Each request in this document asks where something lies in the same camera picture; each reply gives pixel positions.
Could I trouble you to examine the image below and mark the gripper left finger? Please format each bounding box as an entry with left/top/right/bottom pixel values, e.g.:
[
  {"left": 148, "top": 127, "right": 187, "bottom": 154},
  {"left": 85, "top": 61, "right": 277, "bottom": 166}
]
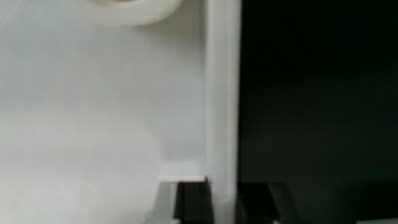
[{"left": 148, "top": 176, "right": 213, "bottom": 224}]

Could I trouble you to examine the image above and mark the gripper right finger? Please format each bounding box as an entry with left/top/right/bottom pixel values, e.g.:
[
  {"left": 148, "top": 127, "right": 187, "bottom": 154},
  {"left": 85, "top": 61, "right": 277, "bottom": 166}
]
[{"left": 237, "top": 182, "right": 302, "bottom": 224}]

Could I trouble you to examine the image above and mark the white square tabletop part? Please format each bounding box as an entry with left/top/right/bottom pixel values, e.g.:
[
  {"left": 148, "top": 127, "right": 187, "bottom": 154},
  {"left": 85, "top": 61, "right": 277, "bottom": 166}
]
[{"left": 0, "top": 0, "right": 242, "bottom": 224}]

